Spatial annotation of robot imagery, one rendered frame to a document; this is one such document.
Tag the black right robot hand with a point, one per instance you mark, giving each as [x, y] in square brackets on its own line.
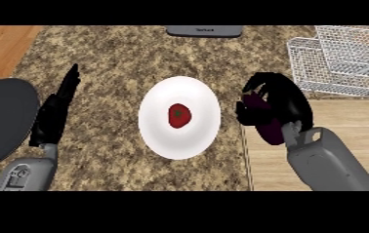
[289, 100]

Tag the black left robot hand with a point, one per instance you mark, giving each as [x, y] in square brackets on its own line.
[53, 113]

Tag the dark purple eggplant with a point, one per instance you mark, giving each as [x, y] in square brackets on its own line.
[267, 123]

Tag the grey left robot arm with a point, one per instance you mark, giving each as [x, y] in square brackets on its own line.
[30, 172]

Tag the dark grey round tray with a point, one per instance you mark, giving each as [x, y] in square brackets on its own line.
[14, 113]

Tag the red tomato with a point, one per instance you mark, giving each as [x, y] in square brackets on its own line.
[179, 115]

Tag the white oval plate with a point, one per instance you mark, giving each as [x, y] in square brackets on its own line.
[179, 117]

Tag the grey flat appliance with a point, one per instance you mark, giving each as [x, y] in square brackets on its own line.
[205, 31]

